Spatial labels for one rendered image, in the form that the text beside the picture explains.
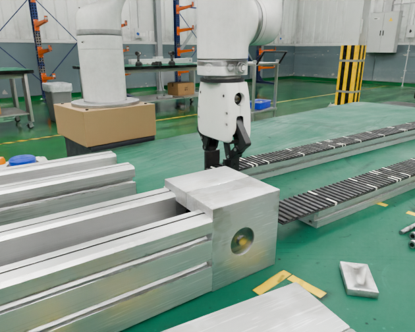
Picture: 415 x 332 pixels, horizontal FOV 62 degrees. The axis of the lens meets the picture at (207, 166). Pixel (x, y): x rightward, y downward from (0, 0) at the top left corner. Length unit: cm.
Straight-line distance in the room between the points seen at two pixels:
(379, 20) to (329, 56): 194
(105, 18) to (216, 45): 50
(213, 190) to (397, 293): 22
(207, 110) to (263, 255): 29
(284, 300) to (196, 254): 14
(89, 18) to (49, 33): 743
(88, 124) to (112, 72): 16
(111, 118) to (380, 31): 1134
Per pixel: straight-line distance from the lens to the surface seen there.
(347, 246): 49
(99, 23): 101
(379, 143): 100
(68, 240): 37
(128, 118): 99
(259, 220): 38
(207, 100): 60
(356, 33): 691
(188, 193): 37
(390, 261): 48
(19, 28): 828
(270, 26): 63
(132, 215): 38
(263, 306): 22
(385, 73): 1222
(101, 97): 101
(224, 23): 56
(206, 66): 57
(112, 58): 101
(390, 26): 1196
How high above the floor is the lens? 102
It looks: 18 degrees down
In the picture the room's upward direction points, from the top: straight up
